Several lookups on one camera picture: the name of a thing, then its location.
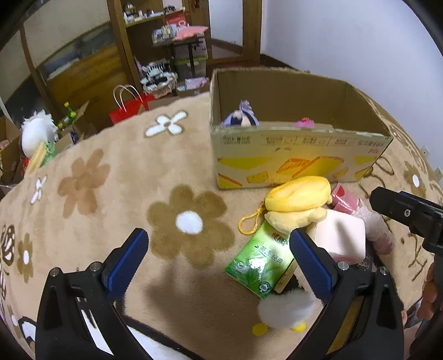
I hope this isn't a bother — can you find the white fluffy duck plush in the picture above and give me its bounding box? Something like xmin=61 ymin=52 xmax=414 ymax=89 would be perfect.
xmin=251 ymin=288 xmax=315 ymax=337

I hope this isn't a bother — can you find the pink white tissue pack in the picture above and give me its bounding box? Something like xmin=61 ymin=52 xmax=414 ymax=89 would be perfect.
xmin=331 ymin=183 xmax=394 ymax=255

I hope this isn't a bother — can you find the green tissue pack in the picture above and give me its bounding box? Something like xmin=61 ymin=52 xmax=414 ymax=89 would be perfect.
xmin=225 ymin=221 xmax=294 ymax=299

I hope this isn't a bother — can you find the person's right hand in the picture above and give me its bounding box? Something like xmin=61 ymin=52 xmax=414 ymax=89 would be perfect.
xmin=402 ymin=264 xmax=439 ymax=328

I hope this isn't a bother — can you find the yellow plush coin pouch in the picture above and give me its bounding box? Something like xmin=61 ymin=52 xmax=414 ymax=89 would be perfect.
xmin=237 ymin=176 xmax=332 ymax=235

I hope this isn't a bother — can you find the brown cardboard box left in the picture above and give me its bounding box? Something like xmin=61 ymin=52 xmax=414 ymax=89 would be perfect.
xmin=0 ymin=117 xmax=24 ymax=185

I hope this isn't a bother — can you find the magenta plush toy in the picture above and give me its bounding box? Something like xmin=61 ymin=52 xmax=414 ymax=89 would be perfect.
xmin=293 ymin=117 xmax=315 ymax=128

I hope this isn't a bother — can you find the open cardboard box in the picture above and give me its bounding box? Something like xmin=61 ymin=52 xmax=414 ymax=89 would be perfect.
xmin=210 ymin=68 xmax=393 ymax=189

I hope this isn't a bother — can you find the green glass bottle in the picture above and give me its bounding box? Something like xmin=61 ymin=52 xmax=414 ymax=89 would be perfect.
xmin=64 ymin=102 xmax=77 ymax=124

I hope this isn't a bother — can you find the red paper shopping bag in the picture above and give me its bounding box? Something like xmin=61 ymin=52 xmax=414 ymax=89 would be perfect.
xmin=109 ymin=84 xmax=155 ymax=125

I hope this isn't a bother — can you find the white spiky plush toy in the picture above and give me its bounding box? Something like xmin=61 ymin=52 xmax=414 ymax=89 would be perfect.
xmin=21 ymin=109 xmax=59 ymax=158

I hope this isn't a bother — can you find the purple haired plush doll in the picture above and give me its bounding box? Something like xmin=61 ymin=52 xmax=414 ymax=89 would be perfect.
xmin=221 ymin=100 xmax=259 ymax=127

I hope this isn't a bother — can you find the basket with zebra plush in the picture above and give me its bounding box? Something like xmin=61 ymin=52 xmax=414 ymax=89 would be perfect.
xmin=140 ymin=58 xmax=178 ymax=99

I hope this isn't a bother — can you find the small cardboard box on floor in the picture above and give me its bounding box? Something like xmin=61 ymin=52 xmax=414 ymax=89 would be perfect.
xmin=176 ymin=76 xmax=210 ymax=97

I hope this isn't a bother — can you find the wooden wardrobe shelf unit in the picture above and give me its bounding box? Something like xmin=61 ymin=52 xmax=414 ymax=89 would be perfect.
xmin=0 ymin=0 xmax=212 ymax=129

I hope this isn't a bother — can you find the small black side table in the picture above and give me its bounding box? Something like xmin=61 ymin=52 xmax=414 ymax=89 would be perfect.
xmin=153 ymin=33 xmax=208 ymax=80

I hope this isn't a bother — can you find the pink cloth on table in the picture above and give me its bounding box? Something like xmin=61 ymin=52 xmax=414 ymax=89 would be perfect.
xmin=174 ymin=25 xmax=209 ymax=41

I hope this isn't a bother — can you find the red gift bag on table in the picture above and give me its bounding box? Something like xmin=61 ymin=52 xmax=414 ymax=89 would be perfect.
xmin=164 ymin=11 xmax=189 ymax=32

